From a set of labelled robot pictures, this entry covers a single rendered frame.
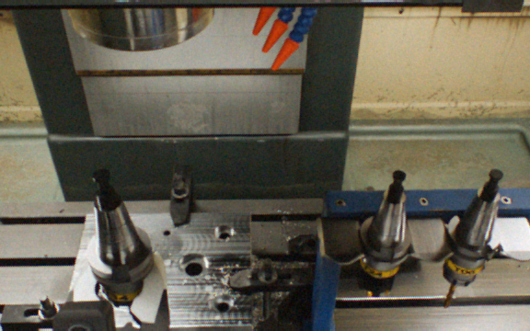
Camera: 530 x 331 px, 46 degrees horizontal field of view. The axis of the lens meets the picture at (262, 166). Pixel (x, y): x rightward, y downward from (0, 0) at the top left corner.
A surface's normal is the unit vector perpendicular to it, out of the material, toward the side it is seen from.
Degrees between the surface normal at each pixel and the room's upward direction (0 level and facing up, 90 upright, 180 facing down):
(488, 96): 90
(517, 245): 0
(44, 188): 0
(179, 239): 0
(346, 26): 90
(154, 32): 90
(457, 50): 90
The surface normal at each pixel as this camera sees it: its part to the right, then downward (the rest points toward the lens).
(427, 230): 0.01, -0.72
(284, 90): 0.02, 0.70
